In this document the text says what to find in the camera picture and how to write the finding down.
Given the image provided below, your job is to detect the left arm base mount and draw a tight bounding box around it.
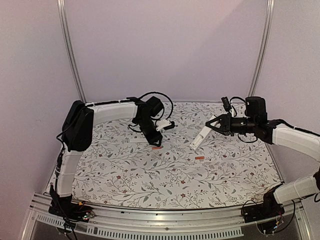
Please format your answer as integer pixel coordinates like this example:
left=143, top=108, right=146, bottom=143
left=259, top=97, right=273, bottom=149
left=48, top=184, right=95, bottom=223

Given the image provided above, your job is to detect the left black camera cable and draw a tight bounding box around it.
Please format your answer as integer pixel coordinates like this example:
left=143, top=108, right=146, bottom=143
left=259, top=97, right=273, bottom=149
left=128, top=91, right=175, bottom=132

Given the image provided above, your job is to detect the right black camera cable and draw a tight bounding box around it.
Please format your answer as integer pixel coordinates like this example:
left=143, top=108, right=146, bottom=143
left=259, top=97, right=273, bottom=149
left=229, top=96, right=247, bottom=106

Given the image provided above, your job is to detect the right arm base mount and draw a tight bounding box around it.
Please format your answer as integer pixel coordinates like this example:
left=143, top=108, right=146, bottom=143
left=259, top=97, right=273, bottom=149
left=241, top=190, right=285, bottom=235

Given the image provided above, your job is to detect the black camera cable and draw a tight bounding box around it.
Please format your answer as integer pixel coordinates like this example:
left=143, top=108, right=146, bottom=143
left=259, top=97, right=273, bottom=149
left=229, top=96, right=247, bottom=106
left=128, top=91, right=175, bottom=132

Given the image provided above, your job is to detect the right aluminium frame post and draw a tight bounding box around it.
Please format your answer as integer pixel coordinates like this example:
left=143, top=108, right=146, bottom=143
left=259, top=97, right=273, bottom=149
left=247, top=0, right=275, bottom=97

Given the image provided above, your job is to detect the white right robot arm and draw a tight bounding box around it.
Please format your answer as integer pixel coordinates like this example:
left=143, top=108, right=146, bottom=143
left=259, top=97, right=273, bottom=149
left=205, top=96, right=320, bottom=218

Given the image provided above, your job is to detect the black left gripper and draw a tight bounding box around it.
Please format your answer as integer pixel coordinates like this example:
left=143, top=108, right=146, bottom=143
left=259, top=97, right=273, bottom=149
left=136, top=117, right=163, bottom=147

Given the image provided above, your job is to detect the floral patterned table mat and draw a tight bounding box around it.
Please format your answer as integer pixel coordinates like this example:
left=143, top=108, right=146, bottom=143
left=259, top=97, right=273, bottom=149
left=71, top=102, right=283, bottom=209

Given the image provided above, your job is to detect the aluminium frame post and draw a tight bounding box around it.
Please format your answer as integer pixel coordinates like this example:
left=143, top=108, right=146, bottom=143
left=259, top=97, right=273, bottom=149
left=56, top=0, right=87, bottom=102
left=247, top=0, right=275, bottom=97

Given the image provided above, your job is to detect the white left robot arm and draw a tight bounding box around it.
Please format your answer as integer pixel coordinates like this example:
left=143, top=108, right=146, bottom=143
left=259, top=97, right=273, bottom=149
left=50, top=96, right=164, bottom=217

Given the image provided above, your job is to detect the white battery cover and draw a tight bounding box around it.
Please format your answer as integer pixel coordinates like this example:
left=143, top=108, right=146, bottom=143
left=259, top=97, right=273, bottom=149
left=129, top=138, right=147, bottom=143

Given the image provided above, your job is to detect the left aluminium frame post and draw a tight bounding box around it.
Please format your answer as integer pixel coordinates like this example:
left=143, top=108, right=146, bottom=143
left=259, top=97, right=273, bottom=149
left=56, top=0, right=87, bottom=102

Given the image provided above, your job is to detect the front aluminium rail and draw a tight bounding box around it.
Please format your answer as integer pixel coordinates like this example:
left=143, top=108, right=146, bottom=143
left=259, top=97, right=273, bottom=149
left=21, top=193, right=313, bottom=240

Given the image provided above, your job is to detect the white remote control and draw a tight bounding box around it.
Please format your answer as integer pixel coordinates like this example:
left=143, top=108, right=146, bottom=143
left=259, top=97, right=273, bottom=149
left=189, top=125, right=212, bottom=151

